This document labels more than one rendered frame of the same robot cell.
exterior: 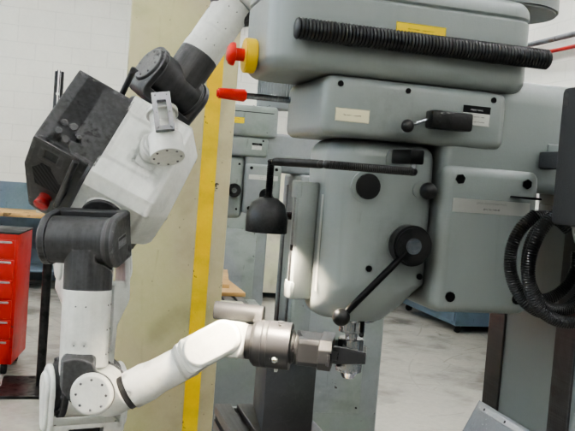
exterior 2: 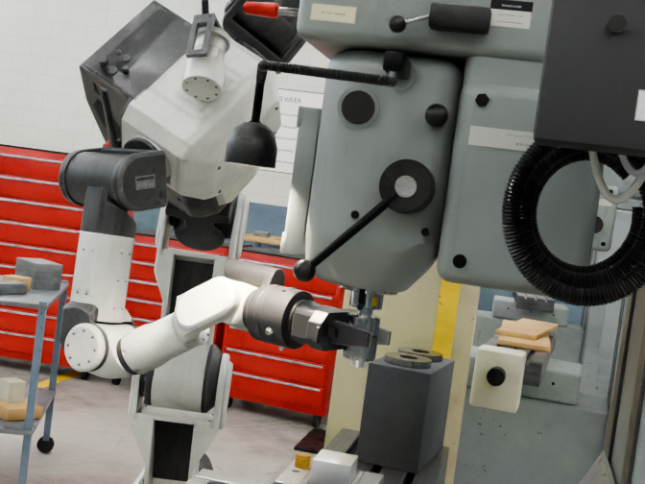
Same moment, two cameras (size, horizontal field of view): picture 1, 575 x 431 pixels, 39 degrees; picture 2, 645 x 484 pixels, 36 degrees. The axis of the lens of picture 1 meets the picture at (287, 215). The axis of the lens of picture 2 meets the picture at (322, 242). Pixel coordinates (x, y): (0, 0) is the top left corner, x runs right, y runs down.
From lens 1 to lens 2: 74 cm
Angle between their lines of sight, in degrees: 27
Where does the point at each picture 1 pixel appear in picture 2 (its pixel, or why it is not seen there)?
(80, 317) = (85, 261)
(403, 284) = (402, 240)
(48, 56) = not seen: hidden behind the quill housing
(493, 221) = not seen: hidden behind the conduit
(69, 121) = (123, 53)
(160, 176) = (210, 116)
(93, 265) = (105, 205)
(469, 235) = (492, 179)
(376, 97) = not seen: outside the picture
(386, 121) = (378, 21)
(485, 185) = (521, 111)
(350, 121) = (330, 20)
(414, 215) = (422, 150)
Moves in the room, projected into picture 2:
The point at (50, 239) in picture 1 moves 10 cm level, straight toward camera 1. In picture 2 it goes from (70, 175) to (42, 172)
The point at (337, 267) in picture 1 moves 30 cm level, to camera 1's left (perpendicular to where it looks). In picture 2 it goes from (319, 210) to (139, 184)
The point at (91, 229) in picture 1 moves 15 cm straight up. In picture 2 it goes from (107, 164) to (118, 72)
